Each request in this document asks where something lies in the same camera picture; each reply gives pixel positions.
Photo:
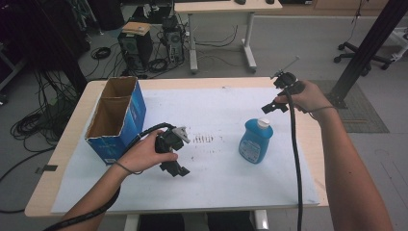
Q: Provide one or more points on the open-sided computer tower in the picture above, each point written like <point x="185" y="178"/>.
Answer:
<point x="173" y="41"/>

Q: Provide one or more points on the dark grey floor mat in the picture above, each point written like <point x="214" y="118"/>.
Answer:
<point x="365" y="118"/>

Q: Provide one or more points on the black curtain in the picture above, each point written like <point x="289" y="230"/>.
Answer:
<point x="38" y="35"/>

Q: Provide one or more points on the white table leg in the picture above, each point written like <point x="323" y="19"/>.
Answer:
<point x="131" y="223"/>
<point x="261" y="220"/>

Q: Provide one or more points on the grey wrist band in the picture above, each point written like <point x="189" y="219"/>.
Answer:
<point x="128" y="170"/>
<point x="320" y="109"/>

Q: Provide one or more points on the light wooden desk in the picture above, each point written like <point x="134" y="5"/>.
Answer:
<point x="224" y="8"/>

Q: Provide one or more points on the black metal post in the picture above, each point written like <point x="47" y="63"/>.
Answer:
<point x="369" y="45"/>

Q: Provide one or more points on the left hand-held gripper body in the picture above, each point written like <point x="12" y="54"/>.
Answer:
<point x="168" y="141"/>

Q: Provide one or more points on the blue bottle with white cap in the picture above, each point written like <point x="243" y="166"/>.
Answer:
<point x="255" y="142"/>

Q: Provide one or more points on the black office chair base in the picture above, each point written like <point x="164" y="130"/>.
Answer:
<point x="356" y="53"/>

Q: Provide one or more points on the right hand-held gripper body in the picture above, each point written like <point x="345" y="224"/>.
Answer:
<point x="287" y="82"/>

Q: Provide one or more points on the white table mat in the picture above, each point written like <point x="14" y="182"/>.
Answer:
<point x="218" y="179"/>

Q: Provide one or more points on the blue cardboard box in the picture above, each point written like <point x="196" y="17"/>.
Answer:
<point x="128" y="122"/>

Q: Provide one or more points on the grey tape strip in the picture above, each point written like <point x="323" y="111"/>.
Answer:
<point x="48" y="168"/>

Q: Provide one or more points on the person's right hand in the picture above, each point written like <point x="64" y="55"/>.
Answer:
<point x="309" y="96"/>

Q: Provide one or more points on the person's left hand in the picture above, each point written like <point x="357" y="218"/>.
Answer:
<point x="141" y="154"/>

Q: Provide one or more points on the black computer tower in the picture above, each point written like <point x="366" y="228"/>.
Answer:
<point x="134" y="51"/>

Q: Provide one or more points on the brown cardboard package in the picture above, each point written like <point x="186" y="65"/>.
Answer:
<point x="136" y="28"/>

